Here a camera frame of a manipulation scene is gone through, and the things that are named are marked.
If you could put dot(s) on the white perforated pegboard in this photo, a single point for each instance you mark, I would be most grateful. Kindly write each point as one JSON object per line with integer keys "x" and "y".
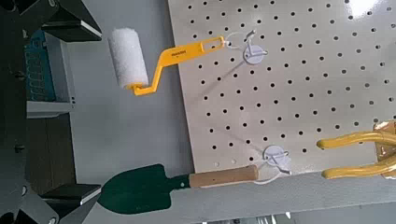
{"x": 311, "y": 77}

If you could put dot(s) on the grey metal shelf frame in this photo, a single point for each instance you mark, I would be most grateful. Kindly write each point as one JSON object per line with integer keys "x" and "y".
{"x": 63, "y": 77}

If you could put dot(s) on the teal plastic crate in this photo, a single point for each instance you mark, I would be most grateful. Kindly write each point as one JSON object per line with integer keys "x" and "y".
{"x": 39, "y": 71}

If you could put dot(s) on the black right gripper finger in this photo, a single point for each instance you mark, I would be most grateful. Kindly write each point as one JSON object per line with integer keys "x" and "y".
{"x": 70, "y": 196}
{"x": 67, "y": 21}

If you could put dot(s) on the white pegboard hook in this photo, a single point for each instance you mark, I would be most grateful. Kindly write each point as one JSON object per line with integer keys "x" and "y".
{"x": 253, "y": 54}
{"x": 275, "y": 157}

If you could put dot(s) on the brown wooden panel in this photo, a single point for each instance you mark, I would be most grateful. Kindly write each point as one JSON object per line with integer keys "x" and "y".
{"x": 49, "y": 149}

